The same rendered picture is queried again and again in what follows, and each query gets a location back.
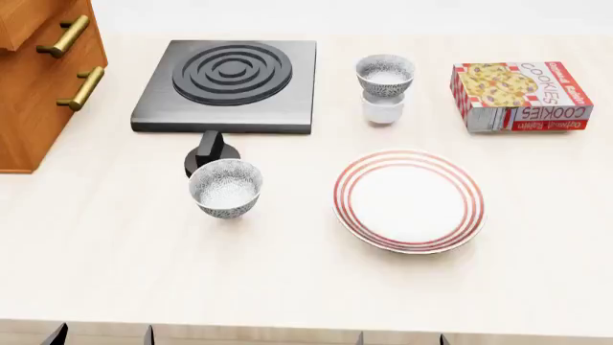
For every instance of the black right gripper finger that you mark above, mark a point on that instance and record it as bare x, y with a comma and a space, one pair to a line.
445, 340
359, 339

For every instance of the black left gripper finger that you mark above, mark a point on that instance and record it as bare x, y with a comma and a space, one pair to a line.
149, 338
57, 337

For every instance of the white plate with red rings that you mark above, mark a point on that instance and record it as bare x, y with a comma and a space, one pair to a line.
407, 205

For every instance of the patterned grey bowl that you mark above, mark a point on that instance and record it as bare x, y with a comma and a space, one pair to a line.
225, 187
384, 85

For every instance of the white ramekin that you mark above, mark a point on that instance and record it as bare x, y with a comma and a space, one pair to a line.
382, 111

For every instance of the black stove knob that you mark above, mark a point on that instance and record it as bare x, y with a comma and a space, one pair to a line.
210, 145

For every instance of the wooden cabinet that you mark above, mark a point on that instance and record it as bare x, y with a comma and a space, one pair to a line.
29, 118

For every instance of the black flat stove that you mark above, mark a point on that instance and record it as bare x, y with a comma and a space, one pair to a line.
287, 104

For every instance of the oatmeal raisin cookies box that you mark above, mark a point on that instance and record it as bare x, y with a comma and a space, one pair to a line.
507, 86

